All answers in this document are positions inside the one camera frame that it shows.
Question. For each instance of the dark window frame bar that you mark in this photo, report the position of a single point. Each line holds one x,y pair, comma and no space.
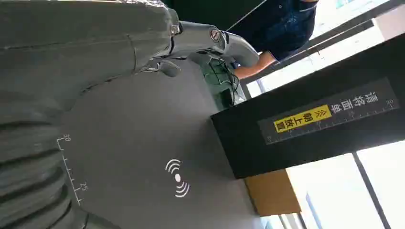
370,189
319,41

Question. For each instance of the ribbed grey left arm sleeve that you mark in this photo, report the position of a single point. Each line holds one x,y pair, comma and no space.
28,164

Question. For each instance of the black scanner head with label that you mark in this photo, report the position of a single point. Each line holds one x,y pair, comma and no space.
284,142

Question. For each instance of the brown wooden board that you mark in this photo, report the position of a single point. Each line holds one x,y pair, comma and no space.
272,193

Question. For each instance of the grey scanner pad with ruler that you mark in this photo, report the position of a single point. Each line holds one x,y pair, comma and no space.
136,126

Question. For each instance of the person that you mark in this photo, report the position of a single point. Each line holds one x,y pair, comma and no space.
278,25

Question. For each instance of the green crate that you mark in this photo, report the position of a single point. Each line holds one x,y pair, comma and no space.
218,83

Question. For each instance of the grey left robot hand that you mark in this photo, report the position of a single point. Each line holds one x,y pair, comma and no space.
79,41

